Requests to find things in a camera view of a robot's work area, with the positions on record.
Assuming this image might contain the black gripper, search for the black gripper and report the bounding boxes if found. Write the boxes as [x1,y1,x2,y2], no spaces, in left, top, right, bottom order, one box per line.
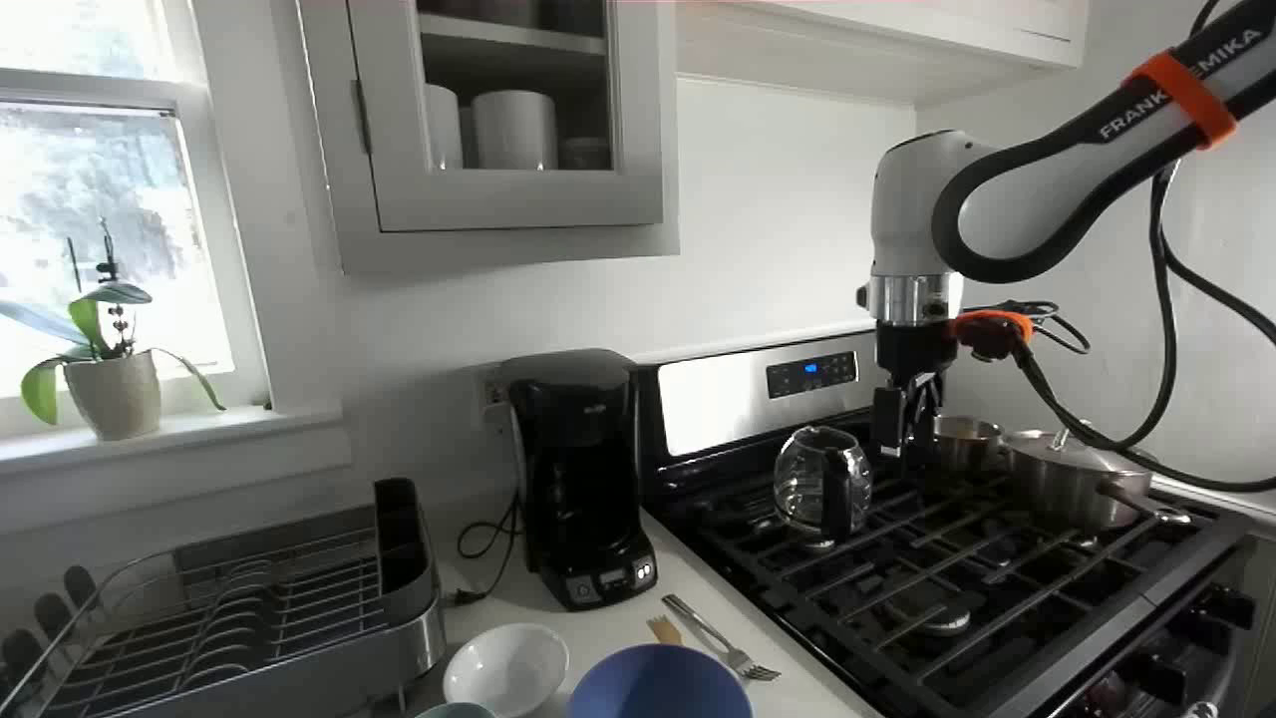
[874,321,955,457]

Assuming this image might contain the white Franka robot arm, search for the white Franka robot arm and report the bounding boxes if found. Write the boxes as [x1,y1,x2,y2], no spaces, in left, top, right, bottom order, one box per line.
[860,0,1276,453]

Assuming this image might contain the small open steel pot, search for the small open steel pot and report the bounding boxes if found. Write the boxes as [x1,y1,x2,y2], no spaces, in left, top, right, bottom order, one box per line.
[931,414,1002,479]

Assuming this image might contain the stainless gas stove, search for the stainless gas stove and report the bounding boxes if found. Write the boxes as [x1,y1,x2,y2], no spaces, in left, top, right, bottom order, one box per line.
[638,330,1256,718]

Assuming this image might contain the glass coffee carafe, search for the glass coffee carafe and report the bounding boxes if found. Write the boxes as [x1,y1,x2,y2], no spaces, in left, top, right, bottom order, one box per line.
[773,427,874,541]

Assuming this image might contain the lidded steel saucepan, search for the lidded steel saucepan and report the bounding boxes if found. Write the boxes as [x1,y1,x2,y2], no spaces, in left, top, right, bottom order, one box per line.
[1002,431,1193,535]

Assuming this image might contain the small wooden piece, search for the small wooden piece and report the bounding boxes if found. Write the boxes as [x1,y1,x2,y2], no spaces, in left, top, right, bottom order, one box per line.
[644,619,683,646]

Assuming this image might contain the black coffee maker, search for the black coffee maker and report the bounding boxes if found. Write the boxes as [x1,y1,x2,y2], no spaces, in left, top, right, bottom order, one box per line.
[503,346,658,611]

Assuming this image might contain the blue bowl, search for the blue bowl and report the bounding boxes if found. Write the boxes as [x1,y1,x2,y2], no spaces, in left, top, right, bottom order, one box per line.
[566,640,753,718]

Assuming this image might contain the white ceramic bowl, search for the white ceramic bowl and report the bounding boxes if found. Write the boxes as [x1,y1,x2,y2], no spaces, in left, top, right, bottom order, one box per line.
[442,623,571,718]

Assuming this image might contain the white mug in cabinet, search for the white mug in cabinet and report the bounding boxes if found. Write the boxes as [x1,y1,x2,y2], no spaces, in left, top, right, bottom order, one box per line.
[473,87,557,170]

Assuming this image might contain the teal cup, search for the teal cup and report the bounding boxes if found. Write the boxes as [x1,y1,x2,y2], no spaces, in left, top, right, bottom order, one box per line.
[413,701,494,718]

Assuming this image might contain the metal dish drying rack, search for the metal dish drying rack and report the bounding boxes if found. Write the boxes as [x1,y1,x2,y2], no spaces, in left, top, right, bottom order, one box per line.
[0,479,448,718]

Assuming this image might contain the potted orchid plant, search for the potted orchid plant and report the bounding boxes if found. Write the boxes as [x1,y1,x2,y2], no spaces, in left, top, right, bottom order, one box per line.
[4,239,164,443]

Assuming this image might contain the white wall cabinet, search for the white wall cabinet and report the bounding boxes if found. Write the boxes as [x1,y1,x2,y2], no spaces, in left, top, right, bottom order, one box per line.
[295,0,674,273]

